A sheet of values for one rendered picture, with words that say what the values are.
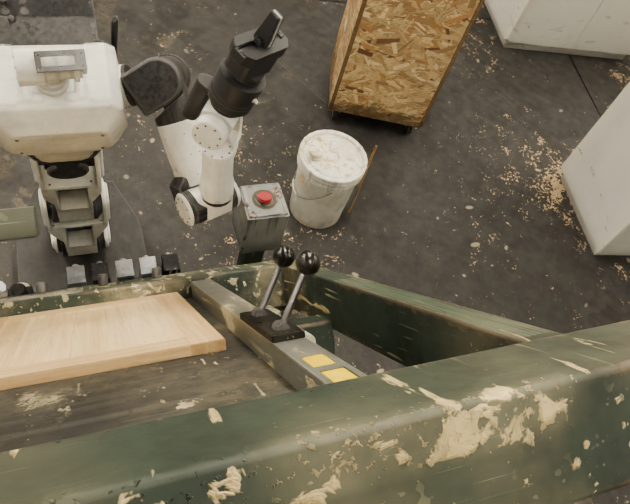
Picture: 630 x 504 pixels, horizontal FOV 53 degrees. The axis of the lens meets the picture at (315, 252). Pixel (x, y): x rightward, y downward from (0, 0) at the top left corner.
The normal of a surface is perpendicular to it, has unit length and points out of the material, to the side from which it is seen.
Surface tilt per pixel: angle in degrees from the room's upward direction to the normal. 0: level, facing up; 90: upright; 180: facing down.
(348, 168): 0
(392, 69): 90
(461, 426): 38
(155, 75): 54
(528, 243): 0
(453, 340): 90
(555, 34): 90
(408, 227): 0
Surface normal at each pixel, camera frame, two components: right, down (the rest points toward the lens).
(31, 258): 0.22, -0.54
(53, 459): -0.09, -0.99
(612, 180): -0.97, -0.01
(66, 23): 0.30, -0.18
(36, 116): 0.35, 0.56
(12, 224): 0.34, 0.07
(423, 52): -0.05, 0.82
